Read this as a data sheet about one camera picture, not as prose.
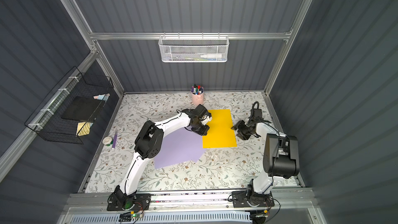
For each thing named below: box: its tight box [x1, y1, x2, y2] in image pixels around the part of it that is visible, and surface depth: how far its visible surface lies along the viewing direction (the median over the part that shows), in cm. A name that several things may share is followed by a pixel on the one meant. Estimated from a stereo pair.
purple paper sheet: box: [153, 127, 207, 170], surface depth 91 cm
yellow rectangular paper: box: [202, 108, 238, 149], surface depth 105 cm
